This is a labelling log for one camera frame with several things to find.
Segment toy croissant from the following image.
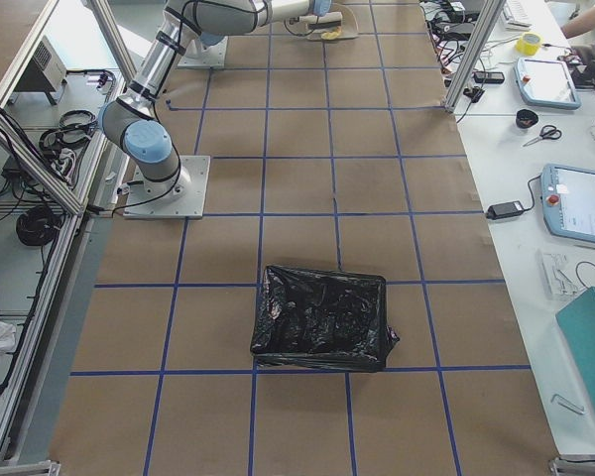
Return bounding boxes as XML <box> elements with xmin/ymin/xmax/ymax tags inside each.
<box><xmin>320</xmin><ymin>27</ymin><xmax>342</xmax><ymax>41</ymax></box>

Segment beige plastic dustpan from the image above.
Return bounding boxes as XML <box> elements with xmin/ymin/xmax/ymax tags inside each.
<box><xmin>306</xmin><ymin>3</ymin><xmax>358</xmax><ymax>41</ymax></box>

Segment beige brush with black bristles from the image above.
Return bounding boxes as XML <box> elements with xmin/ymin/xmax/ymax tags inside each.
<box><xmin>297</xmin><ymin>12</ymin><xmax>343</xmax><ymax>30</ymax></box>

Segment black lined trash bin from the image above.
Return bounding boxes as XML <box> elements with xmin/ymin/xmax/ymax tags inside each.
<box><xmin>250</xmin><ymin>265</ymin><xmax>399</xmax><ymax>373</ymax></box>

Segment black power adapter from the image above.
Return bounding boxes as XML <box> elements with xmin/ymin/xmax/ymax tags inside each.
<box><xmin>485</xmin><ymin>200</ymin><xmax>525</xmax><ymax>220</ymax></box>

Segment scissors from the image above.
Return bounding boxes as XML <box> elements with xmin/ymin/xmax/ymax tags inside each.
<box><xmin>524</xmin><ymin>124</ymin><xmax>562</xmax><ymax>147</ymax></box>

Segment blue teach pendant near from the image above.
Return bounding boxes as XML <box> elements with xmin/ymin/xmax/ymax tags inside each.
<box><xmin>539</xmin><ymin>164</ymin><xmax>595</xmax><ymax>246</ymax></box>

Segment blue teach pendant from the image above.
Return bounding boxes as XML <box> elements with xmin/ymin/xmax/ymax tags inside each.
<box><xmin>539</xmin><ymin>164</ymin><xmax>595</xmax><ymax>246</ymax></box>
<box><xmin>514</xmin><ymin>58</ymin><xmax>581</xmax><ymax>110</ymax></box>

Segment blue teach pendant far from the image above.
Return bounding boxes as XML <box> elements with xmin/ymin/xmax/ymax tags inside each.
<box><xmin>514</xmin><ymin>58</ymin><xmax>581</xmax><ymax>110</ymax></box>

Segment teal folder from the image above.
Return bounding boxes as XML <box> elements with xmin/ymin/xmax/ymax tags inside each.
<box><xmin>555</xmin><ymin>287</ymin><xmax>595</xmax><ymax>412</ymax></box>

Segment yellow tape roll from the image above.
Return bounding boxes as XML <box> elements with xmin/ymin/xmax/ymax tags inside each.
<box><xmin>515</xmin><ymin>32</ymin><xmax>542</xmax><ymax>57</ymax></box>

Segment allen key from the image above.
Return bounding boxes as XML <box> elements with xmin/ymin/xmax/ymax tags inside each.
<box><xmin>550</xmin><ymin>394</ymin><xmax>586</xmax><ymax>415</ymax></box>

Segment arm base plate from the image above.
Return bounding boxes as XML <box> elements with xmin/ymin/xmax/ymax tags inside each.
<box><xmin>177</xmin><ymin>38</ymin><xmax>228</xmax><ymax>69</ymax></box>
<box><xmin>123</xmin><ymin>155</ymin><xmax>210</xmax><ymax>219</ymax></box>

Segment black coiled cable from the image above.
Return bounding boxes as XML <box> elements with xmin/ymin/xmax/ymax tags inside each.
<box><xmin>15</xmin><ymin>203</ymin><xmax>63</xmax><ymax>247</ymax></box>

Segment aluminium frame post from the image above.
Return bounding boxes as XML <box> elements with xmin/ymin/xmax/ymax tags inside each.
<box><xmin>443</xmin><ymin>0</ymin><xmax>504</xmax><ymax>113</ymax></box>

